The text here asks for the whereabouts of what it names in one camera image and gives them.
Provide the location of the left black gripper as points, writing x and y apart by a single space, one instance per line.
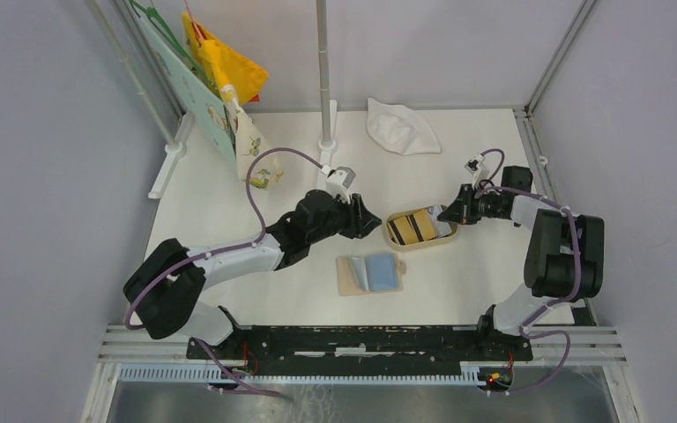
368 221

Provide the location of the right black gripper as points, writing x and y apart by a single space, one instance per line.
462 209

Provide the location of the beige oval tray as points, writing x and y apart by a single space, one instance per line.
446 231

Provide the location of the gold striped card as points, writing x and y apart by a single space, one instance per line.
412 228

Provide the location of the beige card holder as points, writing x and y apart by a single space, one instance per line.
371 274

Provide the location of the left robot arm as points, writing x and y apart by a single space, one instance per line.
164 290

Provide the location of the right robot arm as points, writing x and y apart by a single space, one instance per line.
564 261

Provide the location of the white pole base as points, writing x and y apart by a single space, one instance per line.
325 157

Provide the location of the white crumpled cloth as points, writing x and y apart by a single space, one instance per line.
399 129

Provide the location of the white printed hanging cloth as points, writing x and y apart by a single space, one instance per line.
249 144

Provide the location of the white left rack foot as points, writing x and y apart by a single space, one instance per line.
173 155

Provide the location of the teal printed hanging cloth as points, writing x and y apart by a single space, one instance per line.
188 80

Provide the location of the yellow hanging cloth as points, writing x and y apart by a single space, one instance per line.
231 75

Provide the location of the grey vertical pole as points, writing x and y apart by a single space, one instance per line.
324 78

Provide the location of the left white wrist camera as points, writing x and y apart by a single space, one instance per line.
338 182

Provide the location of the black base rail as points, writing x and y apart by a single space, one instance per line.
379 351

